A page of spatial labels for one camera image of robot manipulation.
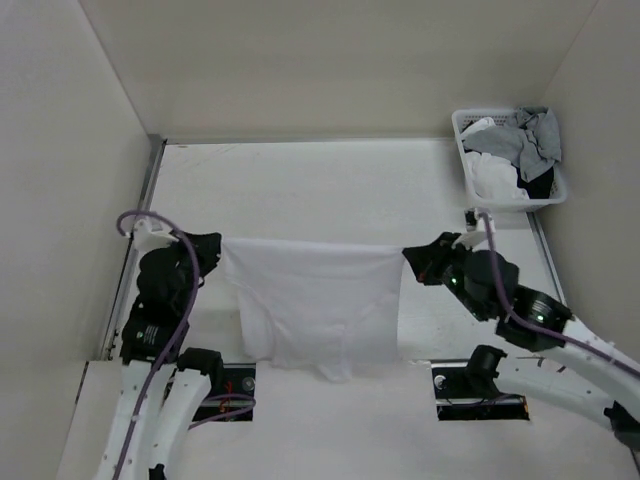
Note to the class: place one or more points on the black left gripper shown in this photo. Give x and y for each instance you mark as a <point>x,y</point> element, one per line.
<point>209,245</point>

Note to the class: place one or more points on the white garment in basket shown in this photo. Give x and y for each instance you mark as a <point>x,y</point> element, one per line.
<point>493,169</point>

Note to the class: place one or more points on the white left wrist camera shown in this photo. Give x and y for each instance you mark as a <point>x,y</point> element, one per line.
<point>148,234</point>

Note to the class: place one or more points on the grey tank top in basket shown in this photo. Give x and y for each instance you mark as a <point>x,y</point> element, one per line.
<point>529,138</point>

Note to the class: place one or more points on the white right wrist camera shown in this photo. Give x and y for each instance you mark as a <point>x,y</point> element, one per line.
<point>480,227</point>

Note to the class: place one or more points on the white plastic laundry basket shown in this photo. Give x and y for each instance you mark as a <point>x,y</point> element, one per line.
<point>461,119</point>

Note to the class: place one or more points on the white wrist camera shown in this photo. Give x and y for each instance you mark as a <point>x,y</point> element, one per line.
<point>480,227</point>
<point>148,234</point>

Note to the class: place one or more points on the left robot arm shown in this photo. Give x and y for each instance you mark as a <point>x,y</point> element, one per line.
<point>163,383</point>

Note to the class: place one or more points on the metal left table rail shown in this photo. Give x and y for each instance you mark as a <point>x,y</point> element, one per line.
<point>107,343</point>

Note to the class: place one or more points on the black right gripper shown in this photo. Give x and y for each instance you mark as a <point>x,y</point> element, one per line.
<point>426,258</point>

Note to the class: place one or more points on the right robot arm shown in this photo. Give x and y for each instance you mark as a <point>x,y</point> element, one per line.
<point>554,358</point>

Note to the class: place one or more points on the white tank top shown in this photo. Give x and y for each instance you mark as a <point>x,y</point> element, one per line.
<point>332,307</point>

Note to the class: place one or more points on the black garment in basket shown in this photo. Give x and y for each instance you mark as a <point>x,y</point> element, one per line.
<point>539,188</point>

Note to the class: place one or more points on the white front cover board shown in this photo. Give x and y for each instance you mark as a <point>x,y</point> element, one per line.
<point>383,425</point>

